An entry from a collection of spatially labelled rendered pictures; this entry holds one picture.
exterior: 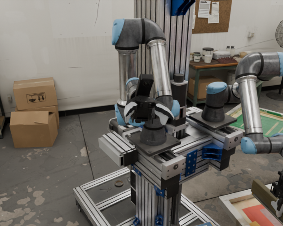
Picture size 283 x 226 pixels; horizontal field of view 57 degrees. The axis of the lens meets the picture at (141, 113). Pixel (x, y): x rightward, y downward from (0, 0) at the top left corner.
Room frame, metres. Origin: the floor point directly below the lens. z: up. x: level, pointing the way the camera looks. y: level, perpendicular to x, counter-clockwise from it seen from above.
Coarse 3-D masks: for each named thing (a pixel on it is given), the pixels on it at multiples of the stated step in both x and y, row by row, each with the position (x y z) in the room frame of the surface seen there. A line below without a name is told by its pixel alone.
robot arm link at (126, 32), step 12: (120, 24) 1.22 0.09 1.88; (132, 24) 1.23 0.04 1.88; (144, 24) 1.24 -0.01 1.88; (120, 36) 1.21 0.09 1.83; (132, 36) 1.22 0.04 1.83; (144, 36) 1.23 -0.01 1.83; (120, 48) 1.22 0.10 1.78; (132, 48) 1.22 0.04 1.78; (120, 60) 1.24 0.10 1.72; (132, 60) 1.23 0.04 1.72; (120, 72) 1.24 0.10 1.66; (132, 72) 1.23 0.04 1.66; (120, 84) 1.25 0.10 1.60; (120, 96) 1.25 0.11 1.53; (120, 108) 1.23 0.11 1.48; (120, 120) 1.21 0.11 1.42
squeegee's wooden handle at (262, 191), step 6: (258, 180) 1.07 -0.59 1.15; (252, 186) 1.07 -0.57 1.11; (258, 186) 1.03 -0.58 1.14; (264, 186) 1.02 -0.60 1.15; (252, 192) 1.06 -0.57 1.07; (258, 192) 1.03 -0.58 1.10; (264, 192) 0.99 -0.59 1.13; (270, 192) 0.98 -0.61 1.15; (264, 198) 0.99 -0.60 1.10; (270, 198) 0.95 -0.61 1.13; (276, 198) 0.94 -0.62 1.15; (270, 204) 0.95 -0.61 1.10; (282, 216) 0.88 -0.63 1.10
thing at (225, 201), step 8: (240, 192) 1.15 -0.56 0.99; (248, 192) 1.15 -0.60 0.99; (224, 200) 1.09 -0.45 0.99; (232, 200) 1.10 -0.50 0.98; (240, 200) 1.12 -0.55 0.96; (224, 208) 1.06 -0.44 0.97; (232, 208) 1.03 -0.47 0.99; (232, 216) 0.99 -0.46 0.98; (240, 216) 0.98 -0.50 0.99; (240, 224) 0.93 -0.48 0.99; (248, 224) 0.93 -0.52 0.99
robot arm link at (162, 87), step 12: (156, 24) 1.26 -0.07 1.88; (156, 36) 1.21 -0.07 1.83; (156, 48) 1.18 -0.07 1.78; (156, 60) 1.15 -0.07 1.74; (156, 72) 1.11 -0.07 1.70; (168, 72) 1.13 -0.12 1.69; (156, 84) 1.08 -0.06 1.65; (168, 84) 1.08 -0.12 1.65; (156, 96) 1.05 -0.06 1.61; (168, 96) 1.04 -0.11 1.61; (168, 108) 1.00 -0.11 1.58
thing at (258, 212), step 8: (248, 208) 1.07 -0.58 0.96; (256, 208) 1.07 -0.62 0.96; (264, 208) 1.07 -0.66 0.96; (248, 216) 1.01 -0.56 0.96; (256, 216) 1.01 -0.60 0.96; (264, 216) 1.01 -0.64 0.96; (272, 216) 1.01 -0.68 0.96; (264, 224) 0.96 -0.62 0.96; (272, 224) 0.96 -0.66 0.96; (280, 224) 0.96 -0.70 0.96
